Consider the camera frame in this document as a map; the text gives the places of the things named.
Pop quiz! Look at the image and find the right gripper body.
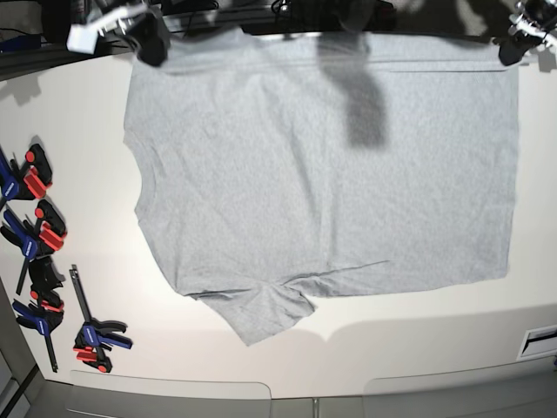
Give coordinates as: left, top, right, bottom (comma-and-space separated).
86, 1, 150, 33

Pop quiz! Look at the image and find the blue red bar clamp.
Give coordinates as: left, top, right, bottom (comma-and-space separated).
1, 144, 53, 208
69, 265, 133, 374
1, 199, 67, 295

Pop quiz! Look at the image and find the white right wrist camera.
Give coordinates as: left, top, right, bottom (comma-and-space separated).
66, 24, 98, 55

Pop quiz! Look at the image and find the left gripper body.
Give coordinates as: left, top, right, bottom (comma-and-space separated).
508, 0, 556, 46

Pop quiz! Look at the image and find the top blue red bar clamp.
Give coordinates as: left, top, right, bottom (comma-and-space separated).
1, 144, 53, 208

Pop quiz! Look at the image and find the grey T-shirt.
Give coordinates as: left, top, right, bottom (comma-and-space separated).
124, 29, 519, 345

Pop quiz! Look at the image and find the lower blue red bar clamp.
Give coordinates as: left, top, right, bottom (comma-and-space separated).
69, 265, 133, 374

